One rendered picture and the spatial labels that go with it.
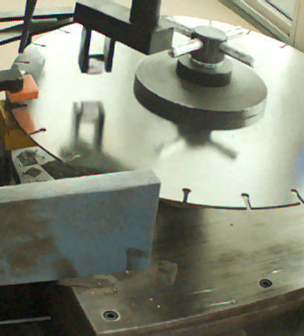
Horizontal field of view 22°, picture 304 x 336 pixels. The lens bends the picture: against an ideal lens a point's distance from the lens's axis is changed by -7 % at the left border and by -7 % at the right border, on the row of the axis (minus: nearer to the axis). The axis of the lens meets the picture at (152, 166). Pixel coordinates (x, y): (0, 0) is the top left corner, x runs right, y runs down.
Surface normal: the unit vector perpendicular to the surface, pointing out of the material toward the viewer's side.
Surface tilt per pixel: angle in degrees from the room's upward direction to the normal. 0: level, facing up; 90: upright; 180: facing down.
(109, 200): 90
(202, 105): 5
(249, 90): 5
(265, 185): 0
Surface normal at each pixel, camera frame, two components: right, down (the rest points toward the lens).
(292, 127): 0.12, -0.83
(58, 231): 0.38, 0.54
